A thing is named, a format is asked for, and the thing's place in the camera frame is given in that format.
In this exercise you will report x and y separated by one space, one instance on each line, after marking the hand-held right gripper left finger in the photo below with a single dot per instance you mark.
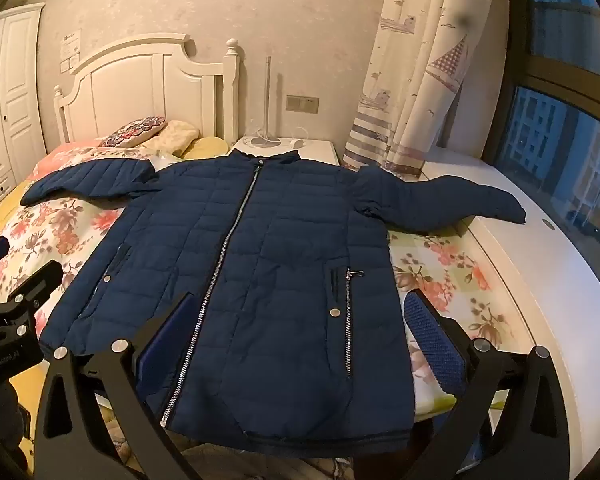
165 340

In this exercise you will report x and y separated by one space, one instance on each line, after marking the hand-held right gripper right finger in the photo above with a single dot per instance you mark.
430 340

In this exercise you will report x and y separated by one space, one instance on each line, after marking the navy quilted jacket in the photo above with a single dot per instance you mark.
280 260

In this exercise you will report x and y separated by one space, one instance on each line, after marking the floral bed sheet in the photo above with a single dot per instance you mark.
80 220

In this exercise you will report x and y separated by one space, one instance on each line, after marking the white window sill bench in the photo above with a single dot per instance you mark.
555 285

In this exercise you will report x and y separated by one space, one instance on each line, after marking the round sill cap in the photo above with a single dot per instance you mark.
548 223

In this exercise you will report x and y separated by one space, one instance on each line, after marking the white wardrobe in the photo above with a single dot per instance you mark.
10 85

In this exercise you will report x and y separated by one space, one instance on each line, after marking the embroidered pillow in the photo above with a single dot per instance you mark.
135 130

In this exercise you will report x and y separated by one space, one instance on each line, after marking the beige pillow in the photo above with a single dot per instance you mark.
172 137

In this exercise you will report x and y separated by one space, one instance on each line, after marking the yellow pillow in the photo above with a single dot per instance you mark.
207 147

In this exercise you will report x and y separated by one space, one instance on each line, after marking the white bed headboard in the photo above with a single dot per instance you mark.
145 90

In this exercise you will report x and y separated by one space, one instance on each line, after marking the white nightstand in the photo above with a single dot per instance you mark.
315 152

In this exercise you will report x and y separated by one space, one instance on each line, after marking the window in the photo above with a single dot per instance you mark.
555 150

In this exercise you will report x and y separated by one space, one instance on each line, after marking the white pole lamp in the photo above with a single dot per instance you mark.
268 100

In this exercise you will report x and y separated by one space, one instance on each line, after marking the sailboat print curtain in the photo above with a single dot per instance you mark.
420 60

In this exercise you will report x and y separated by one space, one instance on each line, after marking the paper wall notice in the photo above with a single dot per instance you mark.
71 47

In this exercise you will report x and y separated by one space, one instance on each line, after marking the wall socket panel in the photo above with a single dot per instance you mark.
302 104

